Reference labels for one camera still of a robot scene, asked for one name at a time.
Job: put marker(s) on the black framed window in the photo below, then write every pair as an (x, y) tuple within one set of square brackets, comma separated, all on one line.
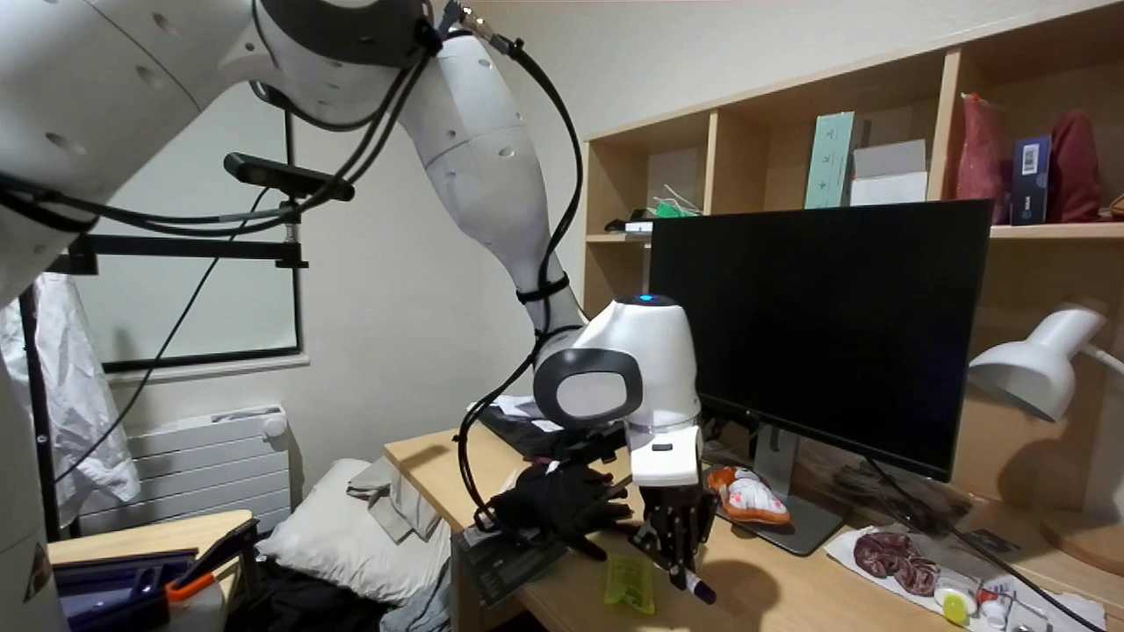
[(232, 310)]

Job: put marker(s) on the teal book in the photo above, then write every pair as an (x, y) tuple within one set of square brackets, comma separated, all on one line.
[(831, 158)]

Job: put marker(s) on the green striped packet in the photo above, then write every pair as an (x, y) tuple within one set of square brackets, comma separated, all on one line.
[(671, 206)]

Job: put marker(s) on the white pillow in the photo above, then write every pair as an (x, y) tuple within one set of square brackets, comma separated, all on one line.
[(337, 545)]

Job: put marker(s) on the white radiator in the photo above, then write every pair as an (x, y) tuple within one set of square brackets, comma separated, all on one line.
[(213, 469)]

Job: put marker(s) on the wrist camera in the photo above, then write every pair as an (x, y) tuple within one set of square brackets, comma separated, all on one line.
[(668, 459)]

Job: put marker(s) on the black stereo camera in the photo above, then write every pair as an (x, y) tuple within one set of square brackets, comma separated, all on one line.
[(276, 178)]

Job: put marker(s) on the grey monitor stand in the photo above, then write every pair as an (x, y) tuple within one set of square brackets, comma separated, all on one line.
[(810, 532)]

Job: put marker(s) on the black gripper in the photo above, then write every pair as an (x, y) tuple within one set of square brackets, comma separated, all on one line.
[(677, 513)]

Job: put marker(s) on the blue box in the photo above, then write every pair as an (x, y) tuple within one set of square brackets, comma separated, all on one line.
[(1032, 178)]

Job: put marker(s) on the plastic bag with dark food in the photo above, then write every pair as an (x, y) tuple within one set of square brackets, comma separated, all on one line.
[(897, 558)]

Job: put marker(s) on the white desk lamp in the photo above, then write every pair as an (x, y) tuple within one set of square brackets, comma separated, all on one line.
[(1039, 370)]

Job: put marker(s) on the wooden bookshelf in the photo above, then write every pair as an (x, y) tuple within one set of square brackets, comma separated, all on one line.
[(766, 161)]

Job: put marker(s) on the white box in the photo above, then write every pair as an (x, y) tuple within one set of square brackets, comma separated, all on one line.
[(888, 174)]

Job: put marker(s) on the black computer monitor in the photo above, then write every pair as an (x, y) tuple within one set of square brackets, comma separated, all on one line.
[(831, 328)]

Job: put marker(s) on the black printed shirt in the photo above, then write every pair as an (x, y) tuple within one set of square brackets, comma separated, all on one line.
[(511, 422)]

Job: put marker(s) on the black bag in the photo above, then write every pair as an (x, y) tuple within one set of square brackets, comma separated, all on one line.
[(293, 600)]

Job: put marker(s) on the orange snack packet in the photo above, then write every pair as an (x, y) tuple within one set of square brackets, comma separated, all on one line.
[(757, 504)]

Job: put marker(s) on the dark red bag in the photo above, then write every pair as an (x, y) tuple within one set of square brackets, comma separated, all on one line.
[(1075, 161)]

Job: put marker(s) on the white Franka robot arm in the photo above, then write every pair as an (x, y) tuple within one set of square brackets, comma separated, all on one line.
[(493, 178)]

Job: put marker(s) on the purple toolbox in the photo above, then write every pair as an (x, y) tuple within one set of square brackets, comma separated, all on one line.
[(116, 592)]

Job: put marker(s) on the black desk phone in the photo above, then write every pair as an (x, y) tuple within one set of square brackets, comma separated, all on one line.
[(502, 564)]

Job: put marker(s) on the small light wooden table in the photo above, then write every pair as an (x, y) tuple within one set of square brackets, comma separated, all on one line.
[(127, 532)]

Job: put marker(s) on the black gloves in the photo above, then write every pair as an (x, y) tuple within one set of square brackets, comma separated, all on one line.
[(563, 497)]

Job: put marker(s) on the white coat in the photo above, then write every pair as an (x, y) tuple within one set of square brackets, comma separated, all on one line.
[(74, 407)]

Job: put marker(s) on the grey cloth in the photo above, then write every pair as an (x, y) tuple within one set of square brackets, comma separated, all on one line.
[(391, 497)]

